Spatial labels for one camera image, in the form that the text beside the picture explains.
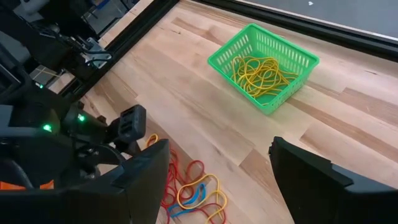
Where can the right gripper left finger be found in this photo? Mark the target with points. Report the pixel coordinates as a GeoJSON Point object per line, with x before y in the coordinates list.
{"type": "Point", "coordinates": [140, 186]}

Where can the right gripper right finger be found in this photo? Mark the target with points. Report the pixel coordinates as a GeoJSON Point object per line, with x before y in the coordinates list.
{"type": "Point", "coordinates": [311, 193]}

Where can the red rubber band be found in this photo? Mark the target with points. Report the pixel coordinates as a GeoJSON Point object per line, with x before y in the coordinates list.
{"type": "Point", "coordinates": [173, 168]}
{"type": "Point", "coordinates": [196, 161]}
{"type": "Point", "coordinates": [202, 213]}

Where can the yellow rubber band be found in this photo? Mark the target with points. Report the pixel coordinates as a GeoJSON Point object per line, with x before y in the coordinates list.
{"type": "Point", "coordinates": [248, 77]}
{"type": "Point", "coordinates": [273, 81]}
{"type": "Point", "coordinates": [199, 180]}
{"type": "Point", "coordinates": [264, 73]}
{"type": "Point", "coordinates": [154, 136]}

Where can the blue rubber band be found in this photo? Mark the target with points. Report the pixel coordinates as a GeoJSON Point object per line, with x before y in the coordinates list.
{"type": "Point", "coordinates": [202, 189]}

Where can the orange plastic mesh basket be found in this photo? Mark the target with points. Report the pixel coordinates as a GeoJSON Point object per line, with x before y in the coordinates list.
{"type": "Point", "coordinates": [12, 186]}

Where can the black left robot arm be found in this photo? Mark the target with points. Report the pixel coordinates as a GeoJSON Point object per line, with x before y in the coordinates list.
{"type": "Point", "coordinates": [31, 149]}

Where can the green plastic mesh basket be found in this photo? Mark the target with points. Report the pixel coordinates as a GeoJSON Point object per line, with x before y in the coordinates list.
{"type": "Point", "coordinates": [280, 46]}

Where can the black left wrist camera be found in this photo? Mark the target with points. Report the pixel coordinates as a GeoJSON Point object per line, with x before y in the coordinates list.
{"type": "Point", "coordinates": [132, 124]}

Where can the silver metal bracket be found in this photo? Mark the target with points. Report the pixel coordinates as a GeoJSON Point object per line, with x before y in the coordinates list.
{"type": "Point", "coordinates": [96, 56]}

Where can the black aluminium table frame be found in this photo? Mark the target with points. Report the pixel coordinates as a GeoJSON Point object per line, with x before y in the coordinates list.
{"type": "Point", "coordinates": [311, 28]}

